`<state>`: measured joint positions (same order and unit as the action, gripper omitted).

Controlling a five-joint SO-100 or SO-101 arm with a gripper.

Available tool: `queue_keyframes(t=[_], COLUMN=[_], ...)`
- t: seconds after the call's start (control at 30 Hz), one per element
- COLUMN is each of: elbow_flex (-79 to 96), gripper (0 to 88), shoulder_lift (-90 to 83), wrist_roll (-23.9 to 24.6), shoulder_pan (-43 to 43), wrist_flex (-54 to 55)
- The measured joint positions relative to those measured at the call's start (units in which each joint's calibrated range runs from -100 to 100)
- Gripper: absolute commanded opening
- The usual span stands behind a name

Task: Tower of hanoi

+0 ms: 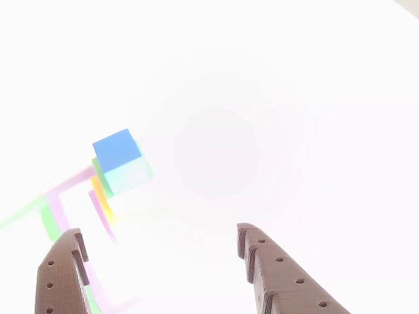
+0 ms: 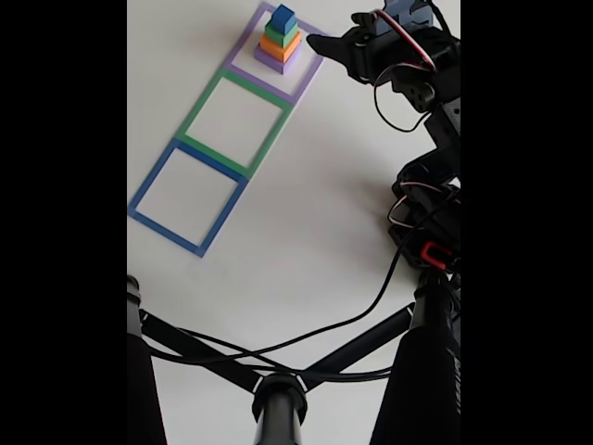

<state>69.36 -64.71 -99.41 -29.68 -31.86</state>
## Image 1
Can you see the purple tape square outline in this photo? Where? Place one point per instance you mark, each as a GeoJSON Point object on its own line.
{"type": "Point", "coordinates": [60, 211]}

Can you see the purple square block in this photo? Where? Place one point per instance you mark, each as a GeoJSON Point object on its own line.
{"type": "Point", "coordinates": [99, 214]}

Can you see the green tape square outline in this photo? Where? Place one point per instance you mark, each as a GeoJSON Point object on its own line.
{"type": "Point", "coordinates": [50, 224]}

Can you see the small blue cube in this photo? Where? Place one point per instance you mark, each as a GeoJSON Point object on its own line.
{"type": "Point", "coordinates": [118, 152]}

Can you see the orange square block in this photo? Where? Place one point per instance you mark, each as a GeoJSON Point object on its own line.
{"type": "Point", "coordinates": [103, 199]}

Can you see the green square block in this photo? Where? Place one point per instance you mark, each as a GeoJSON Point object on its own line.
{"type": "Point", "coordinates": [97, 168]}

